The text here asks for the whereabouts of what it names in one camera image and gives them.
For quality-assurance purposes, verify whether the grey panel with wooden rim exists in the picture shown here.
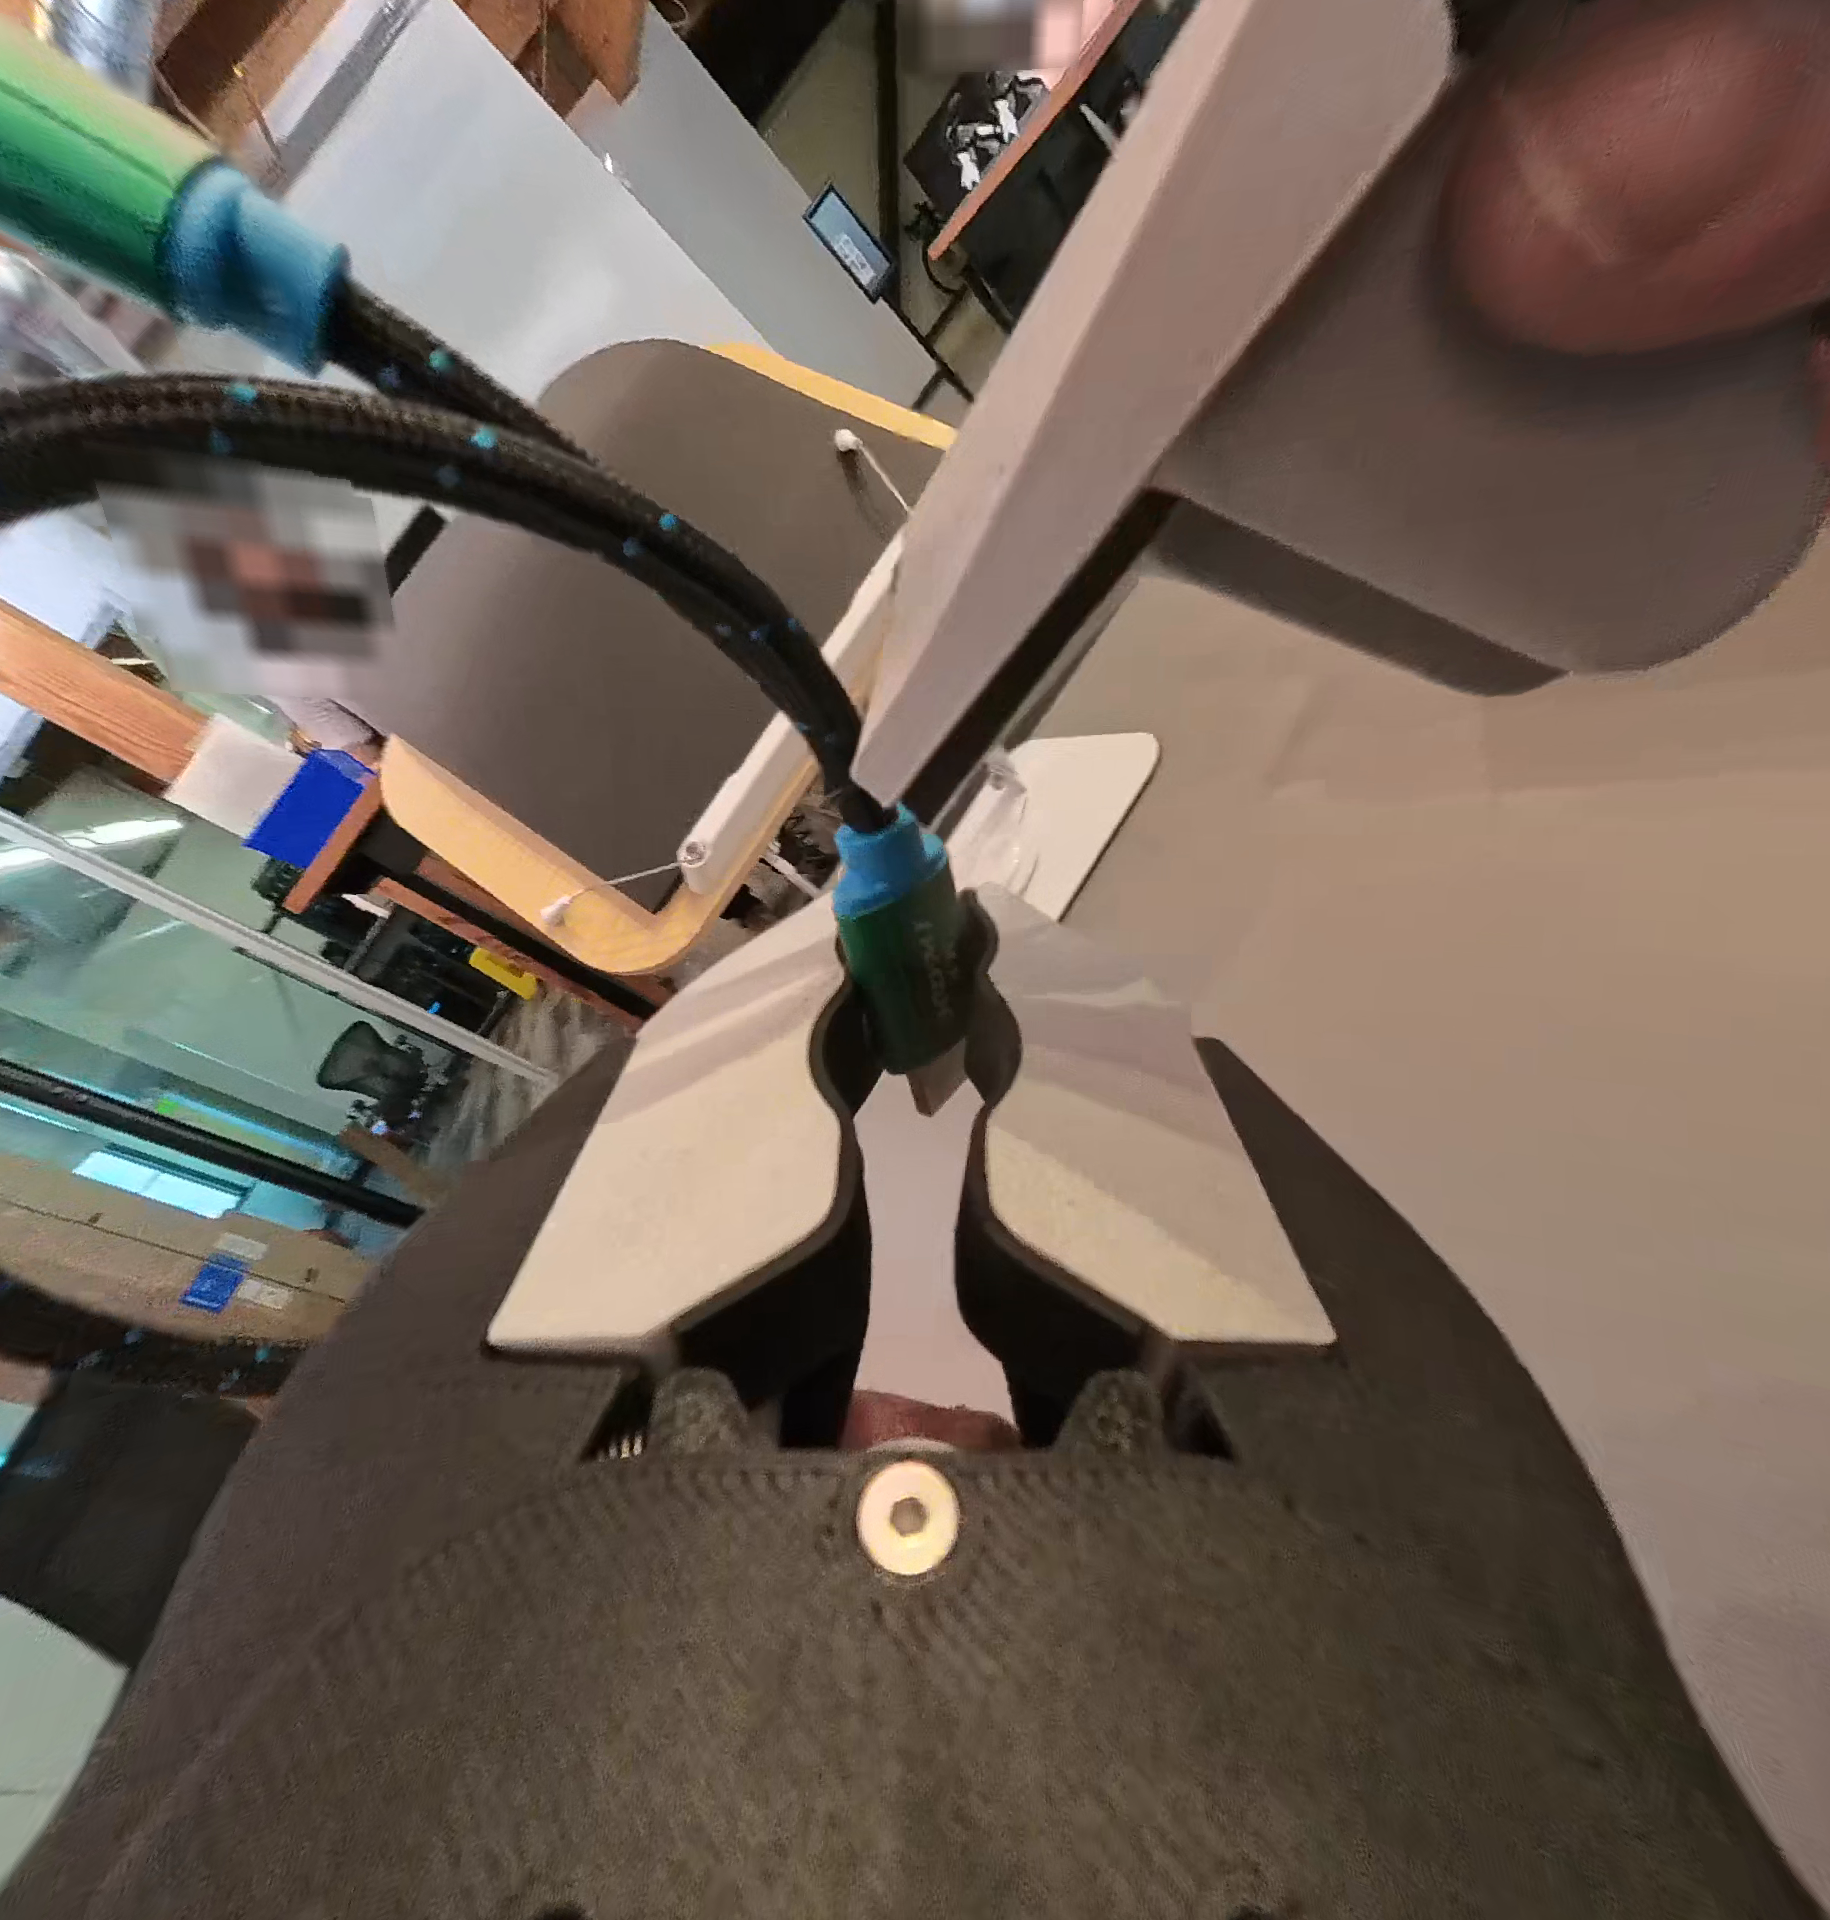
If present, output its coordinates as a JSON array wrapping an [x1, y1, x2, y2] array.
[[376, 338, 964, 993]]

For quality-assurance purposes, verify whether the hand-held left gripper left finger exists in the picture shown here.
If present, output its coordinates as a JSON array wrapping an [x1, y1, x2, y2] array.
[[493, 926, 875, 1356]]

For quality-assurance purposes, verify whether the green plug braided hdmi cable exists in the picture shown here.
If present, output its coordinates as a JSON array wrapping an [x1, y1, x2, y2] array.
[[0, 0, 994, 1398]]

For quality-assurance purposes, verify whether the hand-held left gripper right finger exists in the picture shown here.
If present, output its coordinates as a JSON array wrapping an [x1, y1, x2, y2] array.
[[962, 916, 1340, 1381]]

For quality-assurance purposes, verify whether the person's right hand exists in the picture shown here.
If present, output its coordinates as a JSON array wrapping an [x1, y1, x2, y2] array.
[[1440, 0, 1830, 363]]

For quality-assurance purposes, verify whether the black office chair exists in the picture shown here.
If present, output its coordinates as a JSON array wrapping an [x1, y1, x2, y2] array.
[[314, 1013, 441, 1113]]

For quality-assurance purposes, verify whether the cardboard box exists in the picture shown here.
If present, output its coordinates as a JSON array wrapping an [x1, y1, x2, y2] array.
[[0, 1156, 376, 1339]]

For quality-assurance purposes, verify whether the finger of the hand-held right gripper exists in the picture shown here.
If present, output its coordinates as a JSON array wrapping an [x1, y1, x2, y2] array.
[[850, 0, 1456, 821]]

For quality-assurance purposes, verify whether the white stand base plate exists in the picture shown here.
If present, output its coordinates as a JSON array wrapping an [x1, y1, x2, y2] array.
[[947, 730, 1162, 928]]

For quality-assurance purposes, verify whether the small black screen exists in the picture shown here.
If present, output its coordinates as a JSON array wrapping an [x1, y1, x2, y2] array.
[[803, 187, 905, 306]]

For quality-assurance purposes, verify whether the blue box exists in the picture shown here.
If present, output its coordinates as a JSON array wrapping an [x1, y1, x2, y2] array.
[[246, 744, 385, 903]]

